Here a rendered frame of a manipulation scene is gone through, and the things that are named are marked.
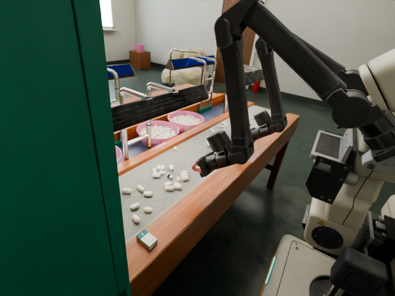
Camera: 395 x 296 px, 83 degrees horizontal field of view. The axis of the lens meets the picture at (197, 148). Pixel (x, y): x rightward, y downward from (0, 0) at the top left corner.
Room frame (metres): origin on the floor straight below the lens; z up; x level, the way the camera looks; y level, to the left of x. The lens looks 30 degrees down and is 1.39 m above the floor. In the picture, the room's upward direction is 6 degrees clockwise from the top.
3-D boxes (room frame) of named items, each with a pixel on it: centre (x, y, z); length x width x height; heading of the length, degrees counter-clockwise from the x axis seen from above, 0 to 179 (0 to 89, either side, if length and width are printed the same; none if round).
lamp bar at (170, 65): (1.99, 0.11, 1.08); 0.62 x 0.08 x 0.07; 147
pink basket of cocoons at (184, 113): (1.49, 0.11, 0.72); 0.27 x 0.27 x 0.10
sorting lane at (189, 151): (1.21, -0.12, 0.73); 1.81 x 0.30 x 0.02; 147
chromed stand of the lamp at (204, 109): (1.95, 0.04, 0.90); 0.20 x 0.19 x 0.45; 147
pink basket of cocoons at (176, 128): (1.26, 0.26, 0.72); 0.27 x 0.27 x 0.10
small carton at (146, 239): (0.45, 0.13, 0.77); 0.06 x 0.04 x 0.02; 57
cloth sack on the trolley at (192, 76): (4.32, 0.25, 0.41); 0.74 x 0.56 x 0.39; 152
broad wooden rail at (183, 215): (1.09, -0.29, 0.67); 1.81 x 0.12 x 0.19; 147
